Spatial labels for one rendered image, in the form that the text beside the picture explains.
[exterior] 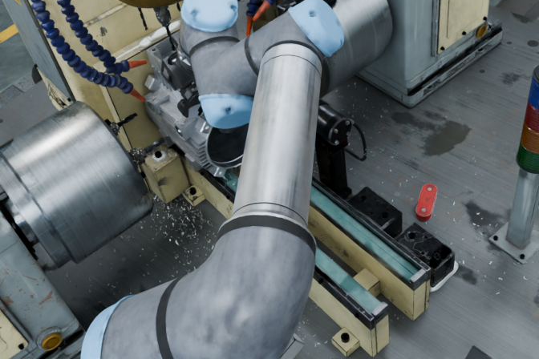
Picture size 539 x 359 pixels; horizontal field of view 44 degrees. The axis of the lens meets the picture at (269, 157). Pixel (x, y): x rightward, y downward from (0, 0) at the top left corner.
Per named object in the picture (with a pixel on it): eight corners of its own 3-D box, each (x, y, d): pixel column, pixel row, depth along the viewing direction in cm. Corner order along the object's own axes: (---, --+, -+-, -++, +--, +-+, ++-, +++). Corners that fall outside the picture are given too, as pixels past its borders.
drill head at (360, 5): (231, 87, 152) (208, -6, 134) (359, 6, 167) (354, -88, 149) (302, 140, 138) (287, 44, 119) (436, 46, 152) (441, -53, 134)
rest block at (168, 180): (151, 191, 150) (136, 155, 141) (177, 174, 152) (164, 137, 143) (166, 205, 146) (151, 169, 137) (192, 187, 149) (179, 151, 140)
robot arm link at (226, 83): (256, 93, 83) (234, 18, 86) (193, 129, 89) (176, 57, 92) (292, 102, 89) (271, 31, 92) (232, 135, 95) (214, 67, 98)
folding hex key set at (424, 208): (423, 187, 139) (423, 182, 138) (438, 190, 138) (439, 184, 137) (414, 219, 134) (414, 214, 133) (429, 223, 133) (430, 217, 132)
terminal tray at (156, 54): (154, 79, 133) (143, 50, 128) (196, 54, 137) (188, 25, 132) (187, 106, 126) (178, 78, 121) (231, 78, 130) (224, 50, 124)
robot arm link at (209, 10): (190, 33, 87) (176, -23, 89) (184, 71, 97) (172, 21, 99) (248, 25, 89) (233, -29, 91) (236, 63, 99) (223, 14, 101)
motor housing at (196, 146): (157, 143, 143) (131, 75, 129) (226, 98, 149) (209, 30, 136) (210, 192, 131) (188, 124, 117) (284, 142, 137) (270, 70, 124)
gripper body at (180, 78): (195, 54, 117) (201, 18, 105) (224, 92, 115) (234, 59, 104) (159, 76, 114) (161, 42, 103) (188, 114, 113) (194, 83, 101)
